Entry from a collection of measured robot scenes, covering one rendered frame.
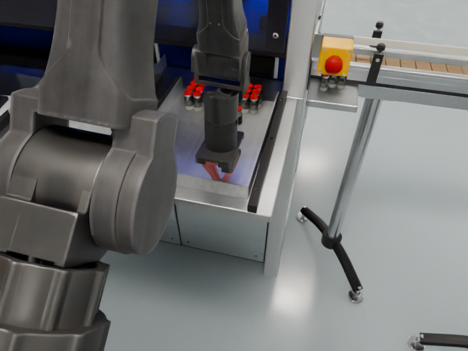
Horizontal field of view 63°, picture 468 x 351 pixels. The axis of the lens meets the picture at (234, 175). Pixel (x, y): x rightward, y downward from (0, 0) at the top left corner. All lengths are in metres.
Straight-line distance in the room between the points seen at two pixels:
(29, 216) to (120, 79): 0.10
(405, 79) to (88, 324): 0.99
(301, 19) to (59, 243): 0.77
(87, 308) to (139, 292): 1.41
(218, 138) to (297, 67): 0.39
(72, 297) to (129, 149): 0.09
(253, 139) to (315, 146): 1.41
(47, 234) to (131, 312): 1.40
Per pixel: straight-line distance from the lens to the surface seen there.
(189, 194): 0.75
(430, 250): 1.93
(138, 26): 0.26
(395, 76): 1.11
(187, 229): 1.54
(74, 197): 0.25
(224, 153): 0.66
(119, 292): 1.69
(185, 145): 0.86
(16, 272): 0.24
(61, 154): 0.26
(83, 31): 0.25
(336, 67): 0.92
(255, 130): 0.89
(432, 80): 1.12
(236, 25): 0.54
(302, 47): 0.95
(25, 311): 0.25
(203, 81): 0.61
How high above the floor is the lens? 1.43
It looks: 45 degrees down
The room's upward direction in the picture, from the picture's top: straight up
